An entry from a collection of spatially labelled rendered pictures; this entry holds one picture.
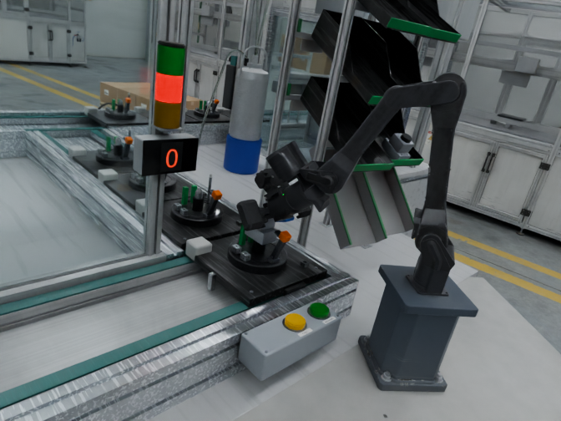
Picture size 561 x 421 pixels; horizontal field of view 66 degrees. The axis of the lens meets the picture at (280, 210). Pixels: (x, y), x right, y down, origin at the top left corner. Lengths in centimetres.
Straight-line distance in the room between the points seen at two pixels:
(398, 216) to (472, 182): 358
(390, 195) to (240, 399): 76
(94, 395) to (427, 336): 58
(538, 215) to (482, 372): 381
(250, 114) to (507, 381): 132
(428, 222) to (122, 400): 58
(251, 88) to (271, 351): 126
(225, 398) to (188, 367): 10
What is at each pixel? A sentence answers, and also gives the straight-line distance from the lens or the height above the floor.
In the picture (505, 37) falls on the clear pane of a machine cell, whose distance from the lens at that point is 479.
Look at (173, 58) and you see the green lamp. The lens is 86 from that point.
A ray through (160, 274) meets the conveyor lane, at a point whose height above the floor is 94.
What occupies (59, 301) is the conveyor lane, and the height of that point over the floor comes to 94.
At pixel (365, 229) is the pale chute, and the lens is 119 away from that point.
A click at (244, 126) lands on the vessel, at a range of 187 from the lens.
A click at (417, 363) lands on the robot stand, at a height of 92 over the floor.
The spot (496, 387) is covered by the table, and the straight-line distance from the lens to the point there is 109.
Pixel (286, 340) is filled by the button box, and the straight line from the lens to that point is 82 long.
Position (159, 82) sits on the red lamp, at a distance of 87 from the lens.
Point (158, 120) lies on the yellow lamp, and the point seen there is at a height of 127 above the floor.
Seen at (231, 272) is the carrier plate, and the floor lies 97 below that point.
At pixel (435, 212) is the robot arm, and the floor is 122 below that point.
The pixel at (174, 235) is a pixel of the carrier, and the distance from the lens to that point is 110.
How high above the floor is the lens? 147
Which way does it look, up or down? 22 degrees down
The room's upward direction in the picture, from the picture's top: 10 degrees clockwise
